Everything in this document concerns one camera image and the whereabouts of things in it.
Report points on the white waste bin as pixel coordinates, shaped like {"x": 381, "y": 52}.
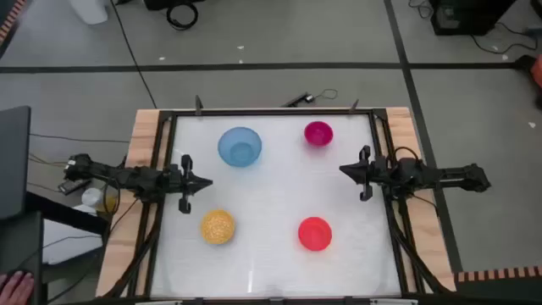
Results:
{"x": 90, "y": 10}

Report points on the person's hand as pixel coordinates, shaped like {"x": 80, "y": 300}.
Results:
{"x": 16, "y": 289}

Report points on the wooden table side board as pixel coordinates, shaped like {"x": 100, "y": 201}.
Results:
{"x": 427, "y": 237}
{"x": 123, "y": 237}

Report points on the small black device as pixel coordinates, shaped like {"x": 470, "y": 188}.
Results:
{"x": 296, "y": 101}

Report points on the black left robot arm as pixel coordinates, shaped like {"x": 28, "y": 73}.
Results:
{"x": 127, "y": 178}

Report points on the magenta plastic bowl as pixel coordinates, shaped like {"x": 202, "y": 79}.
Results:
{"x": 318, "y": 133}

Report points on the large blue plastic bowl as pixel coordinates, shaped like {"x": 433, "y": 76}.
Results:
{"x": 239, "y": 146}

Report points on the black flat handheld device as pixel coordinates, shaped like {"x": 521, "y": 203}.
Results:
{"x": 74, "y": 186}

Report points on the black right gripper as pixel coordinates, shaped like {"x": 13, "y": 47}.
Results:
{"x": 366, "y": 173}

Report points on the orange object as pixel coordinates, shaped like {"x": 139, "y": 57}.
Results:
{"x": 538, "y": 71}

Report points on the red plastic bowl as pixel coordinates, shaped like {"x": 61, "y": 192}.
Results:
{"x": 315, "y": 234}

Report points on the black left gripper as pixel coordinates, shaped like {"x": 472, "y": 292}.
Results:
{"x": 185, "y": 186}

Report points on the black equipment box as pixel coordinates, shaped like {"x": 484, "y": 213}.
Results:
{"x": 470, "y": 17}

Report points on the black monitor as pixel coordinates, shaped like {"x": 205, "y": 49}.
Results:
{"x": 13, "y": 161}

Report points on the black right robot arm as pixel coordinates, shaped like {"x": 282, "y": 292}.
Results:
{"x": 440, "y": 174}

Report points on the yellow plastic bowl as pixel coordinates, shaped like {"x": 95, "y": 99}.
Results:
{"x": 217, "y": 227}

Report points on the white plastic bottle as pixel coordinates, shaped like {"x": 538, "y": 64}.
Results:
{"x": 92, "y": 198}

